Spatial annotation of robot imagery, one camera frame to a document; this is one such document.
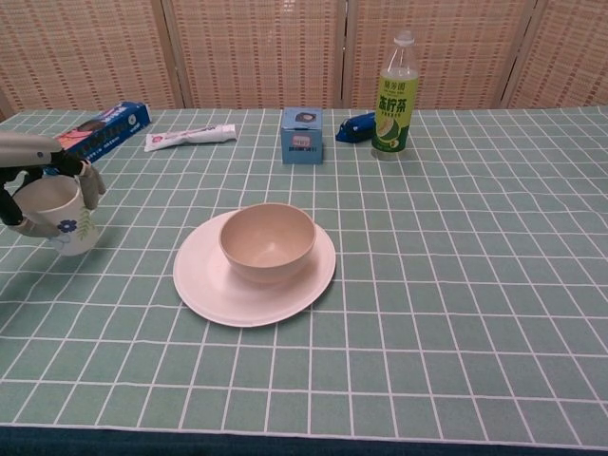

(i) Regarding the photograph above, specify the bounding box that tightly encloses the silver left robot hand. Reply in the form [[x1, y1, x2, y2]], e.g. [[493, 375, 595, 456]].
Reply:
[[0, 131, 105, 238]]

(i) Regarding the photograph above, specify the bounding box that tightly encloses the floral print paper cup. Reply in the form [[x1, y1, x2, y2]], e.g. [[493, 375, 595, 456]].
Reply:
[[11, 178, 99, 257]]

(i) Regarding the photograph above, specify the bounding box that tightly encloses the white paper plate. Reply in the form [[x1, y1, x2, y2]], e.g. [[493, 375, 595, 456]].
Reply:
[[172, 209, 337, 328]]

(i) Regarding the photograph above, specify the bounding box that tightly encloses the beige plastic bowl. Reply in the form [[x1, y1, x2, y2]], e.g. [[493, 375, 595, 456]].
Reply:
[[218, 202, 317, 285]]

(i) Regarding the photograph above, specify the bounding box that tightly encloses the blue cookie box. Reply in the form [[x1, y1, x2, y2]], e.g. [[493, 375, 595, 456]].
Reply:
[[52, 100, 153, 163]]

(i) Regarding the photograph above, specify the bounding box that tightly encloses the white toothpaste tube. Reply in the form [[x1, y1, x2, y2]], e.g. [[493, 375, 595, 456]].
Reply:
[[143, 123, 238, 153]]

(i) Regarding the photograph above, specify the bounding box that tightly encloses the bamboo folding screen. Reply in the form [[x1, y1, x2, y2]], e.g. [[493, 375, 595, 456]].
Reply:
[[0, 0, 608, 121]]

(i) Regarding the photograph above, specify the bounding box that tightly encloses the small light blue box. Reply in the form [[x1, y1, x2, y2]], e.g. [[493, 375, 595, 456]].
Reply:
[[279, 106, 326, 165]]

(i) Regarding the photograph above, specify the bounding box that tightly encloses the blue snack packet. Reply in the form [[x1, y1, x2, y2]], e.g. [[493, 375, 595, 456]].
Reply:
[[334, 111, 377, 144]]

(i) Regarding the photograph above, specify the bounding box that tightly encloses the green label tea bottle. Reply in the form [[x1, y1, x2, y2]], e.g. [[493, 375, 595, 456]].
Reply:
[[370, 30, 421, 162]]

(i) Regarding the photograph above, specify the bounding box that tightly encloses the green checked tablecloth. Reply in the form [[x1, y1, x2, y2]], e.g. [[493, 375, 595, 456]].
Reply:
[[0, 107, 608, 441]]

